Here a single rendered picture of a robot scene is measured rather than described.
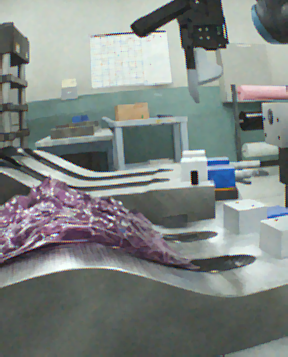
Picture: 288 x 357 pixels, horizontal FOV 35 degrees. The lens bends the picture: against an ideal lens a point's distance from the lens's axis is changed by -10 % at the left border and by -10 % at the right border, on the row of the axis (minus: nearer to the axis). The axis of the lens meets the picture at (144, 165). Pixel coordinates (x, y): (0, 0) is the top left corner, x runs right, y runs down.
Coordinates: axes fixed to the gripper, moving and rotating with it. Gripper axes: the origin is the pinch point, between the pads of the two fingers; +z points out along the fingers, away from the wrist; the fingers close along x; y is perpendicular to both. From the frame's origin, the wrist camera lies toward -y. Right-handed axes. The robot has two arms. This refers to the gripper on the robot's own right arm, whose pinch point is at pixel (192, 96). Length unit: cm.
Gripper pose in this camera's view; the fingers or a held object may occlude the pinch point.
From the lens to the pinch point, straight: 80.2
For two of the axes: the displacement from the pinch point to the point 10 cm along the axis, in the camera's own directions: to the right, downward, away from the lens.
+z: 0.8, 9.9, 1.1
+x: 1.0, -1.2, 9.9
